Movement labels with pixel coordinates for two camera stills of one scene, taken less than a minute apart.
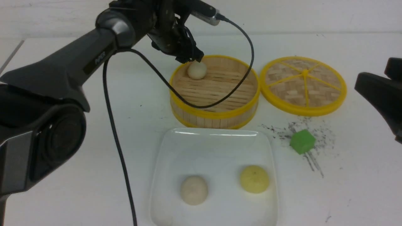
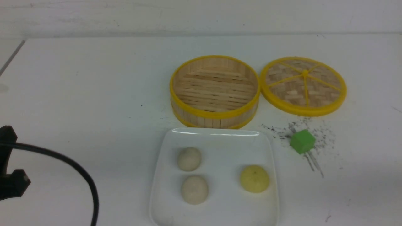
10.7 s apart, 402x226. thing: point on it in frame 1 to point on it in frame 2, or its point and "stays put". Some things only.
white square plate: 218,156 stays put
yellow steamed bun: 254,179 stays put
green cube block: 302,141 stays put
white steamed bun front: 194,190 stays put
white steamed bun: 197,70 to 189,158
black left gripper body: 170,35 to 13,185
